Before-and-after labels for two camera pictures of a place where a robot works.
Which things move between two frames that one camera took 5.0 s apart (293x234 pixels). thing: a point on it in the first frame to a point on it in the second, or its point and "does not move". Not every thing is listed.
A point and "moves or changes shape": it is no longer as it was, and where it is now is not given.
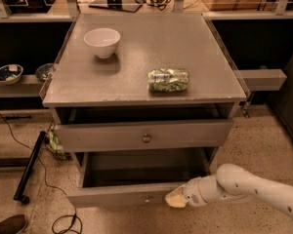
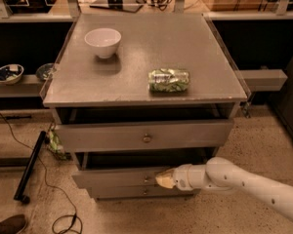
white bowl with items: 8,74 does not move
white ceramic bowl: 104,41 does not move
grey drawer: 135,178 moves or changes shape
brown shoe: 13,224 does not move
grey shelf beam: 259,80 does not move
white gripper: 192,192 to 182,177
